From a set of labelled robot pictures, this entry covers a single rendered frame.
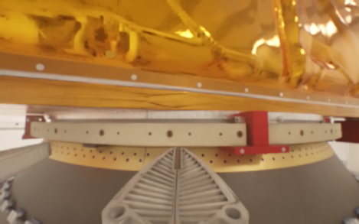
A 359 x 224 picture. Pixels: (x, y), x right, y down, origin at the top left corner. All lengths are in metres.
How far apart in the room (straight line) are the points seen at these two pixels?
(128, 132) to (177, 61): 0.19
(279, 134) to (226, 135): 0.13
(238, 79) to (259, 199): 0.29
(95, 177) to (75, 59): 0.26
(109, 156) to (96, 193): 0.08
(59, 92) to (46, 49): 0.08
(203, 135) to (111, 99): 0.20
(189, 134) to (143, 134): 0.10
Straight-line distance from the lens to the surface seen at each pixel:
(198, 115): 0.34
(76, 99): 0.31
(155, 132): 0.29
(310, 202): 0.47
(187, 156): 0.16
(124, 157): 0.37
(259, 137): 0.33
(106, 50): 0.33
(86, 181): 0.42
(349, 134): 1.32
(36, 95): 0.33
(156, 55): 0.31
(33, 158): 0.26
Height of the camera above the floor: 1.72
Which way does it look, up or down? 4 degrees up
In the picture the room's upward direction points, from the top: straight up
